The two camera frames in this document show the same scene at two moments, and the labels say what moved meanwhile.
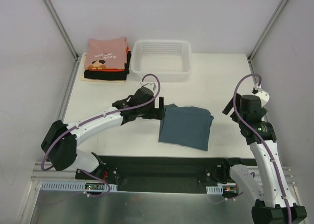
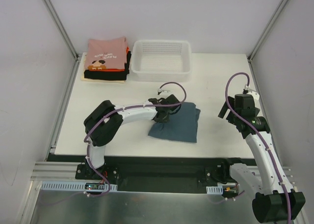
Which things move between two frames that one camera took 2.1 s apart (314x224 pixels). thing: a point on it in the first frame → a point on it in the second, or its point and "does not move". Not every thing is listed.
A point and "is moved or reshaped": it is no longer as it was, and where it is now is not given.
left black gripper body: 160,107 → 162,115
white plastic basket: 170,60 does not move
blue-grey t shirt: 189,126 is moved or reshaped
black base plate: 164,174 does not move
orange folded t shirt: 111,69 does not move
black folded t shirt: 110,75 does not move
